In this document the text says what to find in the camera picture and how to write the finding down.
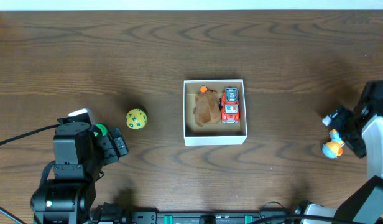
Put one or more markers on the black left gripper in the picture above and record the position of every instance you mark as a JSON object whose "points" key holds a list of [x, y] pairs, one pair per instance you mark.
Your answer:
{"points": [[109, 146]]}

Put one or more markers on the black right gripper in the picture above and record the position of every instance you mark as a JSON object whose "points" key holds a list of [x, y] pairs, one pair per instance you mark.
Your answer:
{"points": [[337, 119]]}

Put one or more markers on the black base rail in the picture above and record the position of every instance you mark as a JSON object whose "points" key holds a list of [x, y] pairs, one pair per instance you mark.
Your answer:
{"points": [[111, 213]]}

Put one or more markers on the red toy car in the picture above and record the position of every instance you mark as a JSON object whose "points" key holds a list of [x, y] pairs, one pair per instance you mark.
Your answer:
{"points": [[229, 105]]}

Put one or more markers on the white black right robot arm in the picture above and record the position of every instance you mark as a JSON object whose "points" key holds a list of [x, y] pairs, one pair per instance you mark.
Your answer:
{"points": [[361, 130]]}

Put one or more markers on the white cardboard box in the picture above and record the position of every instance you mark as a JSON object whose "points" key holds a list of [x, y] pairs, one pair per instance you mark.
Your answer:
{"points": [[213, 134]]}

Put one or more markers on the brown plush bear toy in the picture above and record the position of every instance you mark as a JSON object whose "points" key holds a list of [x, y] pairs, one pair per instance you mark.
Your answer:
{"points": [[206, 110]]}

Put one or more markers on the orange blue duck toy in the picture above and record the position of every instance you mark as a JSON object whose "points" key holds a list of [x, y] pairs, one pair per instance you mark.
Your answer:
{"points": [[334, 148]]}

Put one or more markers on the yellow ball blue letters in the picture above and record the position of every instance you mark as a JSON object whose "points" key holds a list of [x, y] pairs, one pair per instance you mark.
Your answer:
{"points": [[136, 119]]}

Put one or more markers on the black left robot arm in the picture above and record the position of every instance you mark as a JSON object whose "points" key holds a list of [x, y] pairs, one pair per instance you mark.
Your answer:
{"points": [[67, 187]]}

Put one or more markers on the green ribbed ball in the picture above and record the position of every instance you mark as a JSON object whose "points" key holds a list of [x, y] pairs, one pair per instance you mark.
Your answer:
{"points": [[100, 129]]}

